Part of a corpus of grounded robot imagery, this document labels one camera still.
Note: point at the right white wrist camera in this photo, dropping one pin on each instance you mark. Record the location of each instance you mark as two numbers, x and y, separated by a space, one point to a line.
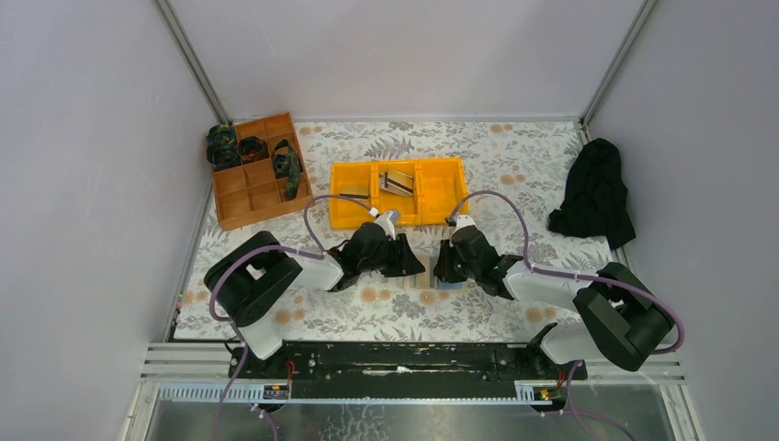
460 221

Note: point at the black cloth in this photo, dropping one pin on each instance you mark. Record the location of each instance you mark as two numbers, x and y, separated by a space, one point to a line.
595 198

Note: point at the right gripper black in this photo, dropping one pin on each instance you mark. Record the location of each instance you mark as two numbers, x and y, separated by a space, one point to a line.
453 264

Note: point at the rolled belt in tray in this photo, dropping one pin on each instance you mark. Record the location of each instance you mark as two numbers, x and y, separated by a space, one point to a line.
252 149

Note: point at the camo belt in tray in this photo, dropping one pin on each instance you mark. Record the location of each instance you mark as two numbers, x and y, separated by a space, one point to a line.
287 164

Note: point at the rolled camo belt outside tray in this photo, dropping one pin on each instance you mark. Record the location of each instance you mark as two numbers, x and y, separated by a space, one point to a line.
222 145

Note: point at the aluminium frame rails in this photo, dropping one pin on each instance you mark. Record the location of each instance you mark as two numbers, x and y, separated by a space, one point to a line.
203 361

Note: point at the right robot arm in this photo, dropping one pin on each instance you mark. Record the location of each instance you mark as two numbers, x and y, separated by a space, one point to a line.
619 319

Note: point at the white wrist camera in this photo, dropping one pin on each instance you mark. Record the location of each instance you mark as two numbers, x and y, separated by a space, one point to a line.
460 221
387 220

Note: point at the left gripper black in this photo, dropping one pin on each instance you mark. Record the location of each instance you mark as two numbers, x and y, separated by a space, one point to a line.
393 254

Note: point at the card in bin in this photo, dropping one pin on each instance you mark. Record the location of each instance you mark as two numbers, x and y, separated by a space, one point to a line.
355 195
396 182

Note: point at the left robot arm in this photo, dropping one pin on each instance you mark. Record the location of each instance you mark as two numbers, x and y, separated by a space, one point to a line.
249 281

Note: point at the card in left bin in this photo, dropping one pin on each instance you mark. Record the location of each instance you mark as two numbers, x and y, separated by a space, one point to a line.
355 195

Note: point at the card in middle bin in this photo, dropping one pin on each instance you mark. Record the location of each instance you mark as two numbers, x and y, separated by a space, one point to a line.
396 182

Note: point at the yellow three-compartment bin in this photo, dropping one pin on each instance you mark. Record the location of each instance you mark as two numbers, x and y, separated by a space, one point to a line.
423 191

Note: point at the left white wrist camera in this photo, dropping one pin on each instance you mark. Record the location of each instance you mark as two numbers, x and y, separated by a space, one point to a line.
387 220

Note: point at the orange compartment tray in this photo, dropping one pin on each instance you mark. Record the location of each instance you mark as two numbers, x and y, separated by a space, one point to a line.
249 193

